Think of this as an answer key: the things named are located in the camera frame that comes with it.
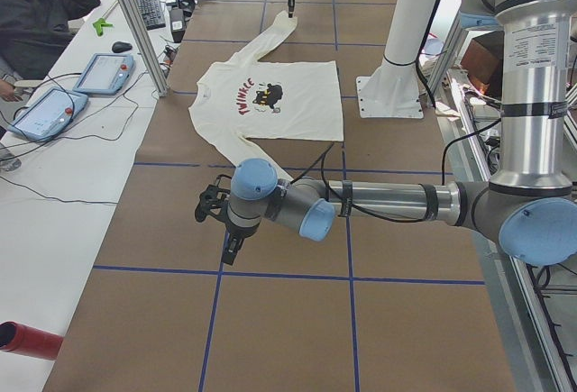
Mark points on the cream long-sleeve cat shirt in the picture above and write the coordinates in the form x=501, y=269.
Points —
x=245, y=98

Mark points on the black power adapter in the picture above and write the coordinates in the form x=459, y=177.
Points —
x=177, y=23

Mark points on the black keyboard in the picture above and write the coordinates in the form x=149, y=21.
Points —
x=152, y=13

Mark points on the black computer mouse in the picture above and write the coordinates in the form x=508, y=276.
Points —
x=121, y=46

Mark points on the green clamp tool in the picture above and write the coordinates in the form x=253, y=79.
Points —
x=99, y=26

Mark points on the far blue teach pendant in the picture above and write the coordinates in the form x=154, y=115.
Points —
x=105, y=74

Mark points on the blue teach pendant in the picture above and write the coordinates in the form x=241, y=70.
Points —
x=105, y=74
x=49, y=115

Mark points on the near blue teach pendant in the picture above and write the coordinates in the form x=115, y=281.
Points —
x=49, y=115

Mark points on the red cylinder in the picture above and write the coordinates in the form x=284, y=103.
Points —
x=28, y=341

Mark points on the seated person in black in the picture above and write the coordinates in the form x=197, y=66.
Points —
x=35, y=33

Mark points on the aluminium frame post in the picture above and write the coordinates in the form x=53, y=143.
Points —
x=137, y=27

